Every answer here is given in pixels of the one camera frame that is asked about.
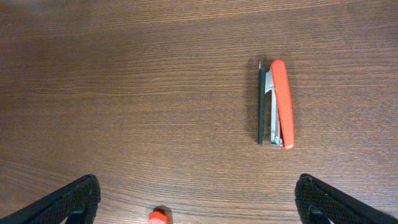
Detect red black stapler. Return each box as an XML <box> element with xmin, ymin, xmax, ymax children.
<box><xmin>257</xmin><ymin>60</ymin><xmax>295</xmax><ymax>149</ymax></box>

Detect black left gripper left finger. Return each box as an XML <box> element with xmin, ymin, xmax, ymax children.
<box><xmin>1</xmin><ymin>174</ymin><xmax>101</xmax><ymax>224</ymax></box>

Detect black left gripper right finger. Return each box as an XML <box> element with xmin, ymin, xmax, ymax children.
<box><xmin>295</xmin><ymin>174</ymin><xmax>397</xmax><ymax>224</ymax></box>

